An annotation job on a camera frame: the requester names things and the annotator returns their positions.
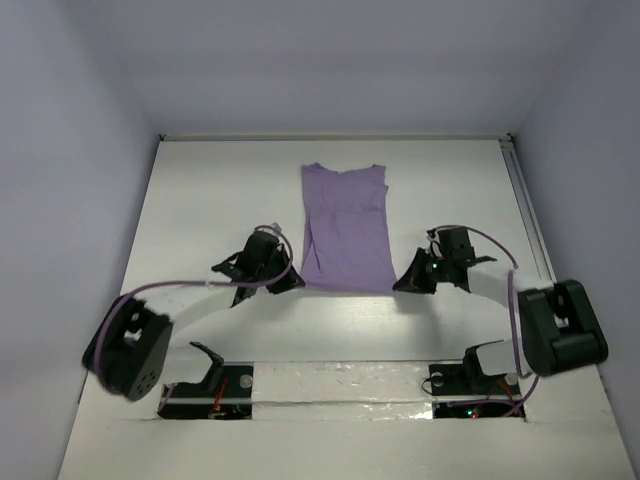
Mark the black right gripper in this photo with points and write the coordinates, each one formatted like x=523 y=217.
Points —
x=430 y=272

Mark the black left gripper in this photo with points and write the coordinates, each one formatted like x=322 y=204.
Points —
x=289 y=282

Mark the purple t shirt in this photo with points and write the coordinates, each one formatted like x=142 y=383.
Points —
x=346 y=247

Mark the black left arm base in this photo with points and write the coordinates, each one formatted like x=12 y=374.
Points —
x=229 y=399

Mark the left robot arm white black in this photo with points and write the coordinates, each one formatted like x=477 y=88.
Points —
x=128 y=351

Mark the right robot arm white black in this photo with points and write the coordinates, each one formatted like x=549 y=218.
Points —
x=554 y=328

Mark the aluminium rail right side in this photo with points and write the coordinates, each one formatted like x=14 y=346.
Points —
x=526 y=209

